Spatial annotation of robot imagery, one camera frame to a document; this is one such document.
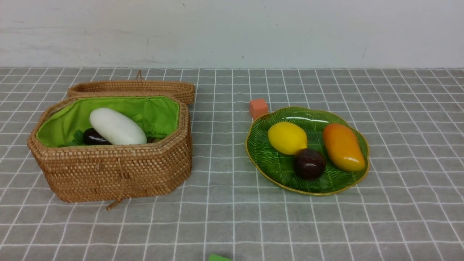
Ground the dark red round fruit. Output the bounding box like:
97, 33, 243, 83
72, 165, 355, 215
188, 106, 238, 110
293, 148, 326, 181

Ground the orange foam cube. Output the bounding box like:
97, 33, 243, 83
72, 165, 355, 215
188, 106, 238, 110
249, 99, 269, 121

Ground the woven rattan basket green lining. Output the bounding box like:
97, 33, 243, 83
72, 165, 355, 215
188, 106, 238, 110
28, 94, 193, 210

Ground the orange yellow toy mango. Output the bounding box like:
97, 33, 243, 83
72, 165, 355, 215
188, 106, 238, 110
323, 123, 366, 172

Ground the purple toy eggplant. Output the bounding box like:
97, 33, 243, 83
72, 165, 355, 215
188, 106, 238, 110
83, 128, 111, 146

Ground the green foam block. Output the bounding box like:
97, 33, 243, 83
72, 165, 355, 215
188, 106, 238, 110
208, 254, 232, 261

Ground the yellow toy lemon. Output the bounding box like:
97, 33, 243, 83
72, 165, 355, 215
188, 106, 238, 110
268, 121, 308, 156

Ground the green leaf-shaped glass plate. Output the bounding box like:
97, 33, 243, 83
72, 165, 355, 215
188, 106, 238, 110
245, 106, 370, 196

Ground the white toy radish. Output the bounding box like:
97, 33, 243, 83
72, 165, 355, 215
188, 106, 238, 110
90, 108, 148, 145

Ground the grey checked tablecloth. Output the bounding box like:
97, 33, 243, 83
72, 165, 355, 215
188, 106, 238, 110
0, 67, 464, 261

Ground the woven rattan basket lid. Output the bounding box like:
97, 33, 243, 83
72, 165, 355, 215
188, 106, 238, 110
67, 70, 195, 104

